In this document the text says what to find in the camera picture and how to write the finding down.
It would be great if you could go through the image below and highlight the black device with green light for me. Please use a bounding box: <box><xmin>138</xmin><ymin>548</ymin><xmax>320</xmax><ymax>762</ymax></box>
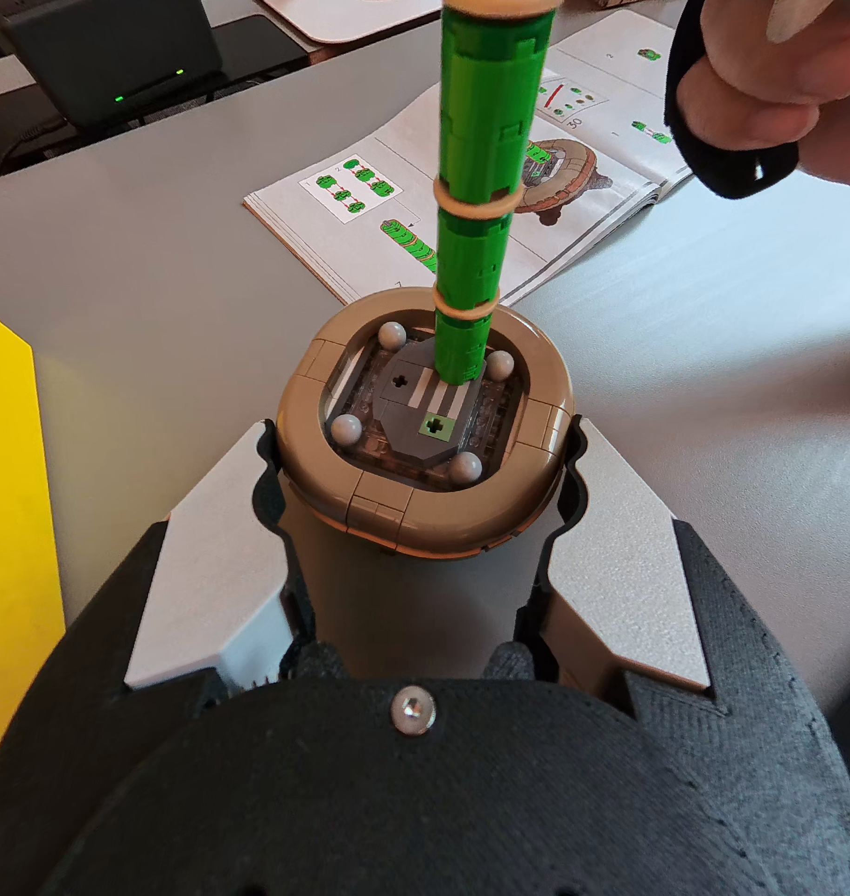
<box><xmin>0</xmin><ymin>14</ymin><xmax>307</xmax><ymax>176</ymax></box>

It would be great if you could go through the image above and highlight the black box device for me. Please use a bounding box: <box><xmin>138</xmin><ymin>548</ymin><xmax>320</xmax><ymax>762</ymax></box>
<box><xmin>0</xmin><ymin>0</ymin><xmax>224</xmax><ymax>128</ymax></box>

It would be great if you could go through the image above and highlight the tan brick pot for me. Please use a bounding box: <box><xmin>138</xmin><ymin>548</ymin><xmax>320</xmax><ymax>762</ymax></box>
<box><xmin>275</xmin><ymin>286</ymin><xmax>576</xmax><ymax>561</ymax></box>

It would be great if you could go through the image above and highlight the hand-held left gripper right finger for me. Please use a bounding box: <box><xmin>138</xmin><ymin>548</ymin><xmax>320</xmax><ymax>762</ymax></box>
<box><xmin>512</xmin><ymin>415</ymin><xmax>713</xmax><ymax>694</ymax></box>

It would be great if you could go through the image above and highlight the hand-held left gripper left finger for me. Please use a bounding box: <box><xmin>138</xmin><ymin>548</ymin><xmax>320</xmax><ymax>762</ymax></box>
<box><xmin>124</xmin><ymin>419</ymin><xmax>317</xmax><ymax>693</ymax></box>

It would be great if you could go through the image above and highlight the yellow plastic bin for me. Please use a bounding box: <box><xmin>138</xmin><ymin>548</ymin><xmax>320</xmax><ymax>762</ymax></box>
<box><xmin>0</xmin><ymin>302</ymin><xmax>67</xmax><ymax>792</ymax></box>

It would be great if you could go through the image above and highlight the building instruction booklet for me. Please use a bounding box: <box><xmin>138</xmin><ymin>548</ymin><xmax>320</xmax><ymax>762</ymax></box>
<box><xmin>243</xmin><ymin>7</ymin><xmax>695</xmax><ymax>309</ymax></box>

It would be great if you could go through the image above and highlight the grey desk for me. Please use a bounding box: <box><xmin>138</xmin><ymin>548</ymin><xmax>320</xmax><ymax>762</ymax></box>
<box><xmin>0</xmin><ymin>0</ymin><xmax>850</xmax><ymax>715</ymax></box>

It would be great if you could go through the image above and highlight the green brick bamboo stalk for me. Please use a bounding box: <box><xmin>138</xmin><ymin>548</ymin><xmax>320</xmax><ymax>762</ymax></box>
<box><xmin>432</xmin><ymin>0</ymin><xmax>557</xmax><ymax>386</ymax></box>

